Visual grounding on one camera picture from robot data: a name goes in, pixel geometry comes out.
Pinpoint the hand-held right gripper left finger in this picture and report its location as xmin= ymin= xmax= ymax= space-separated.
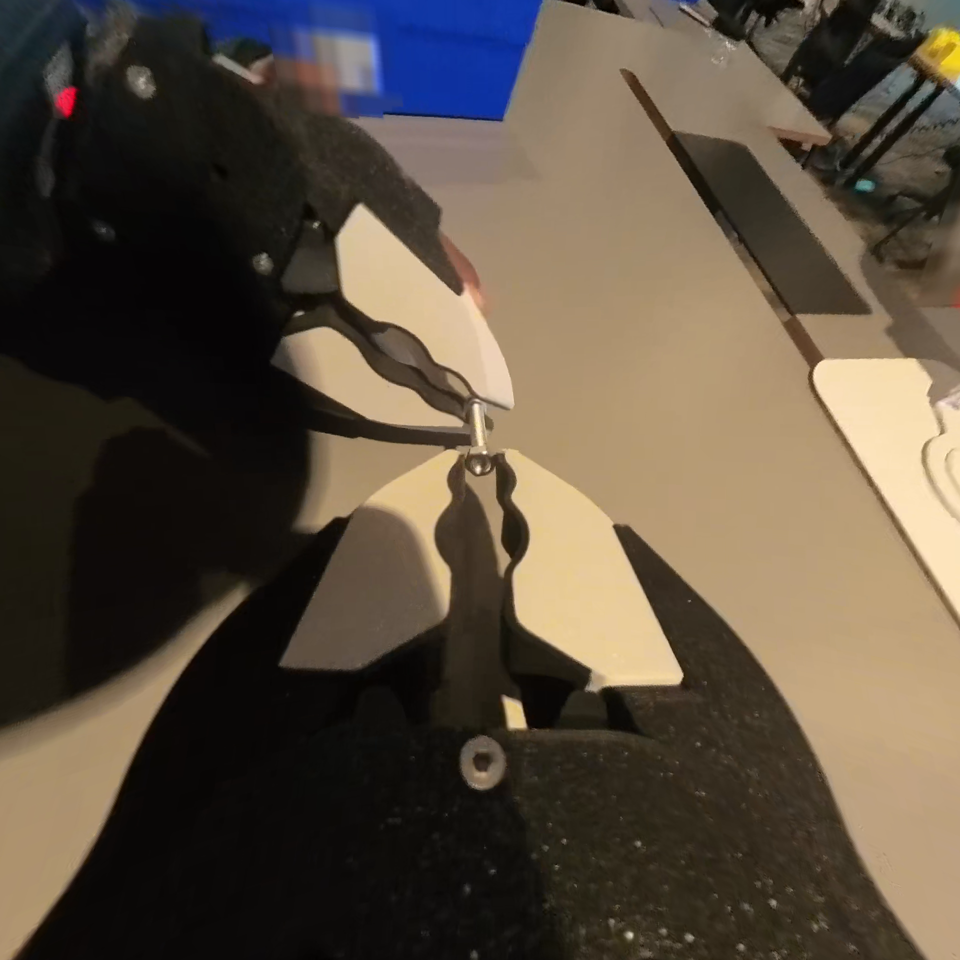
xmin=279 ymin=450 xmax=470 ymax=672

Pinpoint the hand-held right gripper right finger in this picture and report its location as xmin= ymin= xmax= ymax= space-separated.
xmin=491 ymin=448 xmax=685 ymax=691

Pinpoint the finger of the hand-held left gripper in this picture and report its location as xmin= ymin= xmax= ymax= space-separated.
xmin=333 ymin=202 xmax=517 ymax=412
xmin=270 ymin=330 xmax=471 ymax=451

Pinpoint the metal bolt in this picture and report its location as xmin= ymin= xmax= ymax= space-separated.
xmin=459 ymin=408 xmax=496 ymax=478

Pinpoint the person's left hand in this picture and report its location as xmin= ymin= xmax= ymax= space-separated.
xmin=438 ymin=231 xmax=490 ymax=312

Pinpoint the blue plastic tote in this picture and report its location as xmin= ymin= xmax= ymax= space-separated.
xmin=300 ymin=0 xmax=543 ymax=121

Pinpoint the white base board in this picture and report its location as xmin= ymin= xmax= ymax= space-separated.
xmin=810 ymin=358 xmax=960 ymax=627

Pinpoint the black table mat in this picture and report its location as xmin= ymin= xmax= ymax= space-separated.
xmin=667 ymin=129 xmax=875 ymax=318

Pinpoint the round clear disc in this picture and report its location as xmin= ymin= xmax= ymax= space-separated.
xmin=921 ymin=431 xmax=960 ymax=526

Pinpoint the wooden top office desk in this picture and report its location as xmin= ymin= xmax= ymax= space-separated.
xmin=840 ymin=45 xmax=960 ymax=196

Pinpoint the yellow plastic bin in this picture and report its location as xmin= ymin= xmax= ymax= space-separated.
xmin=909 ymin=26 xmax=960 ymax=78

